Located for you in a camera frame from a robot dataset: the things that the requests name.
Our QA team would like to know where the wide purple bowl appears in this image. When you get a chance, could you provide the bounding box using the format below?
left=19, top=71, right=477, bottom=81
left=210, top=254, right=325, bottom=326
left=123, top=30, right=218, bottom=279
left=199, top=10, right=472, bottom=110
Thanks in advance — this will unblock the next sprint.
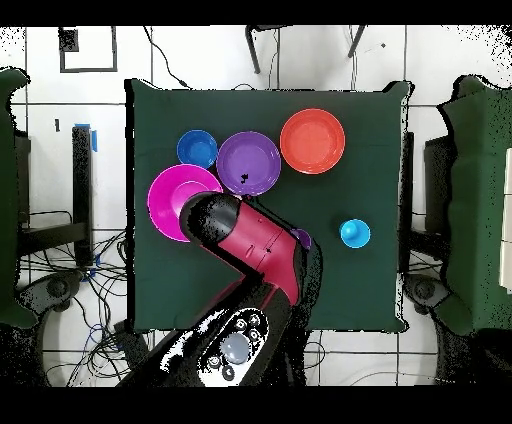
left=216, top=130, right=283, bottom=198

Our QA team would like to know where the purple plastic cup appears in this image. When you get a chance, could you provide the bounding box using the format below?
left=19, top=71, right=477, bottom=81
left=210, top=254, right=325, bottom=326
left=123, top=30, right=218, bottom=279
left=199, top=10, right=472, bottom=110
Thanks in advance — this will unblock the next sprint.
left=290, top=228, right=314, bottom=252

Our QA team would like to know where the dark blue small bowl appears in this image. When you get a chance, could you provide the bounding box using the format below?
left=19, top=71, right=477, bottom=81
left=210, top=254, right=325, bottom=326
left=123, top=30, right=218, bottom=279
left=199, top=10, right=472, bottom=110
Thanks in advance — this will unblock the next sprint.
left=176, top=128, right=220, bottom=170

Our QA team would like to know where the wide orange bowl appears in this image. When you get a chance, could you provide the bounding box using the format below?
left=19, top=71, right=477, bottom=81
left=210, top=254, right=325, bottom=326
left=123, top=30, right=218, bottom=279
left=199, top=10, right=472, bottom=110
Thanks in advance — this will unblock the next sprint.
left=279, top=108, right=346, bottom=176

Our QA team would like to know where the large pink bowl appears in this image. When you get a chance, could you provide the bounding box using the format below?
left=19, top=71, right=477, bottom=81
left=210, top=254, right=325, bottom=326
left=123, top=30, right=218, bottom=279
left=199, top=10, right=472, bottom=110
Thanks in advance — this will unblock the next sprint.
left=146, top=163, right=224, bottom=244

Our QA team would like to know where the light blue plastic cup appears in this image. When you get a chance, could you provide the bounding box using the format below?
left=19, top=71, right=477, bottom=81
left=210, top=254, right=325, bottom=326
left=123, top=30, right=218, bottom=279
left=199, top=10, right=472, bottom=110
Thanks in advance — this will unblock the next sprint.
left=338, top=218, right=372, bottom=250

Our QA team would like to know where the dark green tablecloth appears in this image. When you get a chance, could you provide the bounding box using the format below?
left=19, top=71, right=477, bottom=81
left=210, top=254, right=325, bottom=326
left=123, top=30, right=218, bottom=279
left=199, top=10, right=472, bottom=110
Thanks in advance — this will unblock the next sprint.
left=125, top=78, right=412, bottom=335

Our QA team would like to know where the black round machine base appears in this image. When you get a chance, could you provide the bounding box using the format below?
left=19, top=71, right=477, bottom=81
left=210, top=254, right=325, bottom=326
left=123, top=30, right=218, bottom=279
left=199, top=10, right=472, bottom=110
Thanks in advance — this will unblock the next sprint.
left=402, top=273, right=452, bottom=316
left=17, top=271, right=86, bottom=314

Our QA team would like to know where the green-clothed side table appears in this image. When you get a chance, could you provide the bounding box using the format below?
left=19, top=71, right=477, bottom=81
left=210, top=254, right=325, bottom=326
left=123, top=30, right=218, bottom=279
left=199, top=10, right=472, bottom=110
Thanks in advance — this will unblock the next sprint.
left=434, top=75, right=512, bottom=336
left=0, top=67, right=39, bottom=329

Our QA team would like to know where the black camera stand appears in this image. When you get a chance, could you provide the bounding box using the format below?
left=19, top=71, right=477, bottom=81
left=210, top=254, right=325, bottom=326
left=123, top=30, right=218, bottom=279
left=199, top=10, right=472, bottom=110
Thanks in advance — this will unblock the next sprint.
left=244, top=24, right=368, bottom=76

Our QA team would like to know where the tangle of floor cables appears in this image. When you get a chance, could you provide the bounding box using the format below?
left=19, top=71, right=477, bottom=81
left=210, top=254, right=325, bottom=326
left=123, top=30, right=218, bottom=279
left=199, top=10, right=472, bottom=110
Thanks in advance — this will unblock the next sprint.
left=18, top=209, right=161, bottom=387

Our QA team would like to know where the thin black floor cable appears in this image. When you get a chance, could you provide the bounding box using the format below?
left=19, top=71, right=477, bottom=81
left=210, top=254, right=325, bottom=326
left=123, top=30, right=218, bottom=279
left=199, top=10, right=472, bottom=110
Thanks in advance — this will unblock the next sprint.
left=142, top=25, right=194, bottom=90

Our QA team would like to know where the black bench frame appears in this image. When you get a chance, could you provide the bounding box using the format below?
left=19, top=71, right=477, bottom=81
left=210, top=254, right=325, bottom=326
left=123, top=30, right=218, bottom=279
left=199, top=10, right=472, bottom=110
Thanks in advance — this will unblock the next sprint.
left=15, top=125, right=96, bottom=268
left=400, top=131, right=456, bottom=241

